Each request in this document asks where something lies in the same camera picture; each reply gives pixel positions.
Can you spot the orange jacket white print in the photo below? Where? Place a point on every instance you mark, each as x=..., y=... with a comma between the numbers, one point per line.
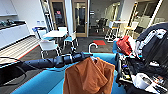
x=88, y=78

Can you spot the blue seat chair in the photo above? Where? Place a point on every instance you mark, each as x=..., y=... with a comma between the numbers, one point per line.
x=70, y=39

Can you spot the white square table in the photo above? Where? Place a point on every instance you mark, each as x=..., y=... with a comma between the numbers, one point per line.
x=56, y=34

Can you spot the black office chair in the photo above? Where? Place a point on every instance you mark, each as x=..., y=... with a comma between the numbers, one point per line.
x=102, y=26

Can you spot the large blue sofa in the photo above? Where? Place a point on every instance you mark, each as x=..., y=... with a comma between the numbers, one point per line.
x=43, y=83

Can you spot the red bag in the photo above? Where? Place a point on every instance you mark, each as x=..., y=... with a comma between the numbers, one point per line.
x=124, y=46

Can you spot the white tall shelf rack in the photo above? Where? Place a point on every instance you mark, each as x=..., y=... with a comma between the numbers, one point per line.
x=45, y=15

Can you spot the white bag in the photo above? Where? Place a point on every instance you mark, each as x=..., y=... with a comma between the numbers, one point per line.
x=143, y=81

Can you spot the person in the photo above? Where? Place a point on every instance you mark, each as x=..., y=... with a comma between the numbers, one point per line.
x=153, y=36

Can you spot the wooden frame glass door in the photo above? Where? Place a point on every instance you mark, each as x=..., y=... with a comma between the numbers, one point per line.
x=80, y=18
x=59, y=16

